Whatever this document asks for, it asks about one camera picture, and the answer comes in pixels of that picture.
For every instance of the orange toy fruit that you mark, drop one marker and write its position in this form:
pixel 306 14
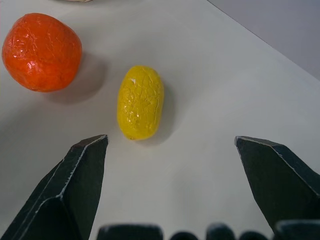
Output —
pixel 41 52

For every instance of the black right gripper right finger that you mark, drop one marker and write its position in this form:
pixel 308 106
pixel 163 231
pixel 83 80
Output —
pixel 280 180

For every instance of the beige object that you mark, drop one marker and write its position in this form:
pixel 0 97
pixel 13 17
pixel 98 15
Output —
pixel 72 0

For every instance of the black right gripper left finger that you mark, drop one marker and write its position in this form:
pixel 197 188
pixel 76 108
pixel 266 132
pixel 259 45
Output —
pixel 62 190

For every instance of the yellow toy lemon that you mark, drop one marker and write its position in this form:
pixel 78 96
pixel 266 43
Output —
pixel 140 102

